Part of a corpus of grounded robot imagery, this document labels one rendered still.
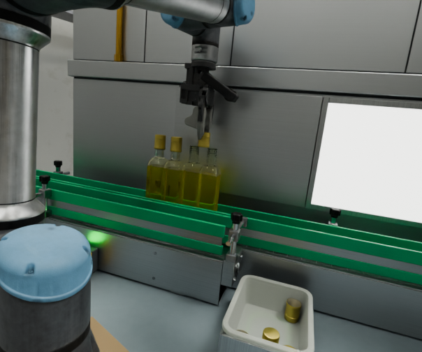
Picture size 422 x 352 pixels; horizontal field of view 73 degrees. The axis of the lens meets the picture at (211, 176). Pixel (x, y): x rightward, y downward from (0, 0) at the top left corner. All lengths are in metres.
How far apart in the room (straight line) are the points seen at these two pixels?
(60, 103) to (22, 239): 3.40
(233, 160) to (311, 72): 0.35
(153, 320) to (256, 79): 0.73
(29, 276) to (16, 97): 0.25
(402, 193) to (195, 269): 0.62
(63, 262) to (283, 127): 0.71
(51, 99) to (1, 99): 3.28
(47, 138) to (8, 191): 3.28
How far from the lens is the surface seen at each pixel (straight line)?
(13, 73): 0.51
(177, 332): 0.74
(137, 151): 1.14
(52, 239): 0.47
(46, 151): 3.81
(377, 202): 0.97
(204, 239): 0.77
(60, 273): 0.42
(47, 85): 3.78
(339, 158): 0.94
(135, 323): 0.76
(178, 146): 0.87
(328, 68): 0.97
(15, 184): 0.53
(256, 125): 0.94
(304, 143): 0.92
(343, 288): 0.85
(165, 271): 0.83
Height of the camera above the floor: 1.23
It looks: 12 degrees down
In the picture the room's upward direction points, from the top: 6 degrees clockwise
